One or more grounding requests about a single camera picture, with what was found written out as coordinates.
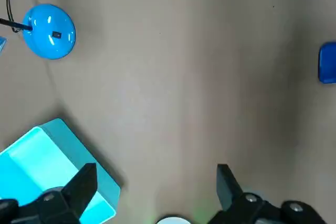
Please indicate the teal plastic box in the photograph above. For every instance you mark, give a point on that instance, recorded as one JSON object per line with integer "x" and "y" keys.
{"x": 39, "y": 155}

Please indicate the small blue parts tray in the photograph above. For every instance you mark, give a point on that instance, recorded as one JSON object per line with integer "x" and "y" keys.
{"x": 328, "y": 64}

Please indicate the blue desk lamp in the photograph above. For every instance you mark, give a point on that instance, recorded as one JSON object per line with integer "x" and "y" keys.
{"x": 50, "y": 32}

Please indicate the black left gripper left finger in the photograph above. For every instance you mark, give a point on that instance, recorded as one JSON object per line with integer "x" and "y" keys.
{"x": 76, "y": 187}

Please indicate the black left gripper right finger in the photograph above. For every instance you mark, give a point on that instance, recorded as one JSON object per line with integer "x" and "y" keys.
{"x": 228, "y": 187}

